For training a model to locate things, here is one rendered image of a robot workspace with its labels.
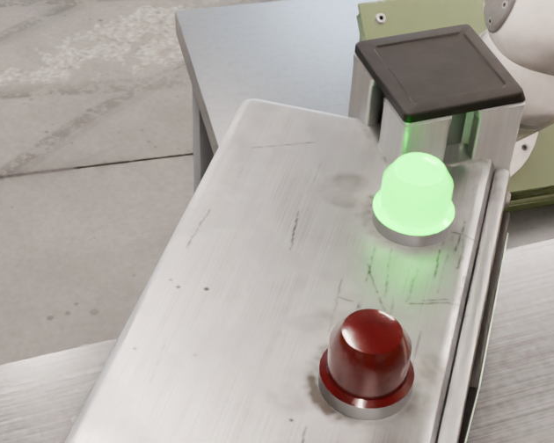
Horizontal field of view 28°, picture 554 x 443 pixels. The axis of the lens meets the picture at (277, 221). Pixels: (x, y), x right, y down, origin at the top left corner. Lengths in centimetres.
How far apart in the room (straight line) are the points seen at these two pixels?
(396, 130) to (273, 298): 8
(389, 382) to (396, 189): 7
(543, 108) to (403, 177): 76
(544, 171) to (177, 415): 109
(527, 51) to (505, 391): 38
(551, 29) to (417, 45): 53
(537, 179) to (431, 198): 102
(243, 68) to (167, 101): 135
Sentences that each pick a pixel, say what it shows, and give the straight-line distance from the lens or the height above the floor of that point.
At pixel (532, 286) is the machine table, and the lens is 128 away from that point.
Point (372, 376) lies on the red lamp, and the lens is 29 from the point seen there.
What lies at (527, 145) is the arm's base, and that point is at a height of 91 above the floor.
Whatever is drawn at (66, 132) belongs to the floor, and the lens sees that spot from 281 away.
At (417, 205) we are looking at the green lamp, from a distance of 34.
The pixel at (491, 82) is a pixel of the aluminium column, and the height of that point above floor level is 150.
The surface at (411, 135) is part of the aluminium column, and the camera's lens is 36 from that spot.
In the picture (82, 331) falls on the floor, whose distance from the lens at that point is 232.
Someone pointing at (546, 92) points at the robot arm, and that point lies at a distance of 109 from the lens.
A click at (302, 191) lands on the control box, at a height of 147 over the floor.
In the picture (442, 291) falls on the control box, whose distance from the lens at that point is 33.
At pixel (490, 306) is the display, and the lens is 36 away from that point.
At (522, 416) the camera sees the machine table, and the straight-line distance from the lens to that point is 115.
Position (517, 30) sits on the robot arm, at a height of 122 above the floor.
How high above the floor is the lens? 171
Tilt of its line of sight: 42 degrees down
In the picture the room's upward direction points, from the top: 3 degrees clockwise
